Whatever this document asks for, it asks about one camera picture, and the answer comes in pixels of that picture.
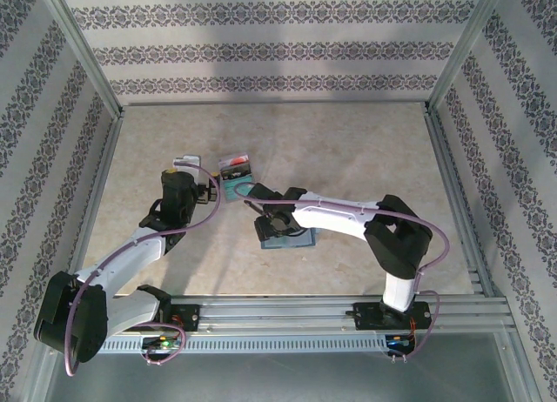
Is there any blue leather card holder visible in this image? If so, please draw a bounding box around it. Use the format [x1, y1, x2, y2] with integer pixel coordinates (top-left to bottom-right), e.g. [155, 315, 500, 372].
[259, 227, 318, 251]

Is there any teal card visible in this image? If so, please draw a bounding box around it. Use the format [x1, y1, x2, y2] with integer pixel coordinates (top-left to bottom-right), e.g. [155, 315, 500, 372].
[222, 177, 258, 202]

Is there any black VIP card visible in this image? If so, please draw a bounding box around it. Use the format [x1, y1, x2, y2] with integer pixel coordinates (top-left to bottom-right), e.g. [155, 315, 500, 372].
[219, 164, 254, 180]

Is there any white card with red circle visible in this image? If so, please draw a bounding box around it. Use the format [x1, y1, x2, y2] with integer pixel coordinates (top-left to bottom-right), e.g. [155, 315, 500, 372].
[218, 153, 251, 168]

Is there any teal and red packet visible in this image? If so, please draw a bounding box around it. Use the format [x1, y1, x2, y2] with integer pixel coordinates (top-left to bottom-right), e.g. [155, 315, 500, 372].
[216, 151, 258, 203]

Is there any small circuit board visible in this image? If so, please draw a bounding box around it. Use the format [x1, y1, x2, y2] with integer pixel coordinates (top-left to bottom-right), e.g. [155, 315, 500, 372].
[141, 335, 182, 351]
[385, 335, 417, 349]

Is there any grey metal sheet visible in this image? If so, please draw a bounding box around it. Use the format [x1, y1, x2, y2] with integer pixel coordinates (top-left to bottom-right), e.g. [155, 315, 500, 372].
[25, 332, 532, 402]

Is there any aluminium side rail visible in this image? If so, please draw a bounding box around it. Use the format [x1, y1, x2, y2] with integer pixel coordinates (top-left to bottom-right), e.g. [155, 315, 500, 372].
[422, 105, 497, 298]
[58, 110, 125, 301]

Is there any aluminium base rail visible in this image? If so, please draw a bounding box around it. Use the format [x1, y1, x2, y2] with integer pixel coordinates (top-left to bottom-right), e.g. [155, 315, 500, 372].
[41, 293, 514, 333]

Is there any aluminium wall rail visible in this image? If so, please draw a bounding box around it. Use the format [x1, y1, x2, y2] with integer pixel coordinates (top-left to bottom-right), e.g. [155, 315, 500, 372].
[119, 97, 432, 110]

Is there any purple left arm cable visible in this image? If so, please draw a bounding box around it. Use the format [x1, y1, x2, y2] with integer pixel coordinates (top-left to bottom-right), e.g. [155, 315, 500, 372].
[64, 157, 223, 377]

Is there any slotted grey cable duct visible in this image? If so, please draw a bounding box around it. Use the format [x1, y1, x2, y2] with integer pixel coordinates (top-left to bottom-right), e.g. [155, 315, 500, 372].
[56, 333, 419, 355]

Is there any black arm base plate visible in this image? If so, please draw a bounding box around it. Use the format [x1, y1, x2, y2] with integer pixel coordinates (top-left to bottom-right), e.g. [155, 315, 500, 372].
[121, 304, 201, 332]
[354, 301, 436, 332]

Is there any aluminium corner post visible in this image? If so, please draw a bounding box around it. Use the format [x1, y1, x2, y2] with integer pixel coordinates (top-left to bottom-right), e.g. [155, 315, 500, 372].
[34, 0, 126, 121]
[424, 0, 513, 114]

